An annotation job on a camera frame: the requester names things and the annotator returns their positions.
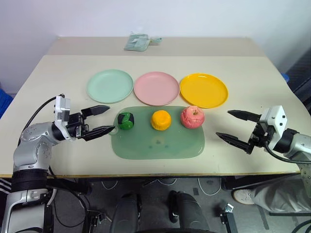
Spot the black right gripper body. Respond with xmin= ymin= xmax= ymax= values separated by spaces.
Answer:
xmin=247 ymin=120 xmax=275 ymax=150

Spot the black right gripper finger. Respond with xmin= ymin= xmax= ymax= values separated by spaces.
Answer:
xmin=215 ymin=132 xmax=256 ymax=155
xmin=227 ymin=109 xmax=262 ymax=123

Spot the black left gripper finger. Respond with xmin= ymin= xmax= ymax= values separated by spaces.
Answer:
xmin=83 ymin=125 xmax=116 ymax=142
xmin=81 ymin=105 xmax=111 ymax=120

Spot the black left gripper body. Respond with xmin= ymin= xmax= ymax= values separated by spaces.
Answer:
xmin=65 ymin=112 xmax=89 ymax=141

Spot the mint green plate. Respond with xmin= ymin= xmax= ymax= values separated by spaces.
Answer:
xmin=86 ymin=69 xmax=135 ymax=104

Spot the green and black toy fruit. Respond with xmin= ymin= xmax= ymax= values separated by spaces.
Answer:
xmin=117 ymin=111 xmax=135 ymax=131

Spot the yellow plate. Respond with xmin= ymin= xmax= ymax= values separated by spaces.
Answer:
xmin=179 ymin=72 xmax=229 ymax=109

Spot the pink plate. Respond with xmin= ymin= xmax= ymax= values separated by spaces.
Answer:
xmin=133 ymin=71 xmax=181 ymax=107

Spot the orange toy fruit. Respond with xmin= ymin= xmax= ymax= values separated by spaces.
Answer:
xmin=150 ymin=109 xmax=172 ymax=132

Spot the red toy apple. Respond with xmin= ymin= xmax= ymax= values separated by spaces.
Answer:
xmin=180 ymin=105 xmax=206 ymax=130

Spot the white sneaker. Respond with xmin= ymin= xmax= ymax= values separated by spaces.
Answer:
xmin=233 ymin=189 xmax=256 ymax=205

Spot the translucent green cutting mat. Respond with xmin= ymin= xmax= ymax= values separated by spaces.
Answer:
xmin=108 ymin=105 xmax=206 ymax=160

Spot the grey trouser leg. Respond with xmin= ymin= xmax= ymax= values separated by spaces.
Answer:
xmin=252 ymin=175 xmax=311 ymax=215

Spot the black textured case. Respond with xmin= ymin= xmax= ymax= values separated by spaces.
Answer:
xmin=285 ymin=55 xmax=311 ymax=108

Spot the blue plastic crate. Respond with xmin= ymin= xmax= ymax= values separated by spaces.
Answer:
xmin=0 ymin=82 xmax=14 ymax=120

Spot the folded pale green cloth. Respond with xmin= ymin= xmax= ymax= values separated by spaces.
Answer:
xmin=123 ymin=31 xmax=163 ymax=52

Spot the dark rounded shape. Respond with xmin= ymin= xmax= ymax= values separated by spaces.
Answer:
xmin=113 ymin=192 xmax=142 ymax=233
xmin=168 ymin=190 xmax=210 ymax=233

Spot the black floor clamp device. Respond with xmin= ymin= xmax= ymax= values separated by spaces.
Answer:
xmin=82 ymin=209 xmax=108 ymax=233

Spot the black white-striped trouser leg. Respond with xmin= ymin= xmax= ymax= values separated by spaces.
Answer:
xmin=0 ymin=178 xmax=13 ymax=196

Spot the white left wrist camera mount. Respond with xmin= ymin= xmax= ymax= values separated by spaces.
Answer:
xmin=52 ymin=96 xmax=73 ymax=141

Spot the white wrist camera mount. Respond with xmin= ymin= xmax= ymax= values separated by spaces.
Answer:
xmin=259 ymin=105 xmax=289 ymax=151
xmin=52 ymin=96 xmax=73 ymax=141

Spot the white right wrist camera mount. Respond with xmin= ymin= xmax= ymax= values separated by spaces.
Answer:
xmin=259 ymin=105 xmax=289 ymax=151

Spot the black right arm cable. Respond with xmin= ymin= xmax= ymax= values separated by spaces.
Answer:
xmin=264 ymin=139 xmax=311 ymax=165

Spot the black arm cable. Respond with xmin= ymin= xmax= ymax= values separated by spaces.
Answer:
xmin=24 ymin=96 xmax=58 ymax=131
xmin=264 ymin=139 xmax=311 ymax=165

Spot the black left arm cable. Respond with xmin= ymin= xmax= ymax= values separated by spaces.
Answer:
xmin=24 ymin=96 xmax=58 ymax=131

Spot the white floor cable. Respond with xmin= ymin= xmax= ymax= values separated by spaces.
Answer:
xmin=155 ymin=178 xmax=177 ymax=185
xmin=197 ymin=178 xmax=222 ymax=196
xmin=100 ymin=178 xmax=120 ymax=191

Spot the aluminium frame bracket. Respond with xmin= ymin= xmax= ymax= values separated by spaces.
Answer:
xmin=219 ymin=202 xmax=239 ymax=233

